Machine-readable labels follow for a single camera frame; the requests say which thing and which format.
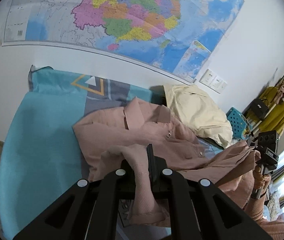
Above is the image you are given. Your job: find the pink jacket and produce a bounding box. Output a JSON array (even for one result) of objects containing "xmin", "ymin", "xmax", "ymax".
[{"xmin": 73, "ymin": 98, "xmax": 260, "ymax": 226}]

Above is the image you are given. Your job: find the white double wall socket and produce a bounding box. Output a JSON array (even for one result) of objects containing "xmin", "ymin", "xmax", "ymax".
[{"xmin": 199, "ymin": 69, "xmax": 227, "ymax": 94}]

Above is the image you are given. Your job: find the person's right hand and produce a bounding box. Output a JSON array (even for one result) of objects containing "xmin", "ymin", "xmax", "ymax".
[{"xmin": 252, "ymin": 165, "xmax": 271, "ymax": 199}]

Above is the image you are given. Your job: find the colourful wall map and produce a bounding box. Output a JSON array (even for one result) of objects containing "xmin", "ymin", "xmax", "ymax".
[{"xmin": 4, "ymin": 0, "xmax": 244, "ymax": 82}]

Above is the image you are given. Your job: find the person's pink sleeved forearm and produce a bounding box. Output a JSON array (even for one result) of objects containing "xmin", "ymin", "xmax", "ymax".
[{"xmin": 241, "ymin": 197, "xmax": 284, "ymax": 240}]

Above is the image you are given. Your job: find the black shoulder bag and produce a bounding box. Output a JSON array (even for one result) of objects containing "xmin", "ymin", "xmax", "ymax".
[{"xmin": 250, "ymin": 98, "xmax": 269, "ymax": 121}]

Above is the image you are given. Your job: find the teal grey bed sheet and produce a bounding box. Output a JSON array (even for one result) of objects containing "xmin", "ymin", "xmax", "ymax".
[{"xmin": 0, "ymin": 64, "xmax": 225, "ymax": 240}]

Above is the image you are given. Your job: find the teal perforated plastic basket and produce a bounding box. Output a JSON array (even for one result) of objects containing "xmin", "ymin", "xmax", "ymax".
[{"xmin": 226, "ymin": 107, "xmax": 252, "ymax": 140}]

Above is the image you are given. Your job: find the cream jacket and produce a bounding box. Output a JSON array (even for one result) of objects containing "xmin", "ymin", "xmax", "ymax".
[{"xmin": 163, "ymin": 85, "xmax": 233, "ymax": 148}]

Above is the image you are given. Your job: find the yellow garment on rack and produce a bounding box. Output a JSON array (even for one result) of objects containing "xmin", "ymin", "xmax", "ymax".
[{"xmin": 258, "ymin": 87, "xmax": 284, "ymax": 136}]

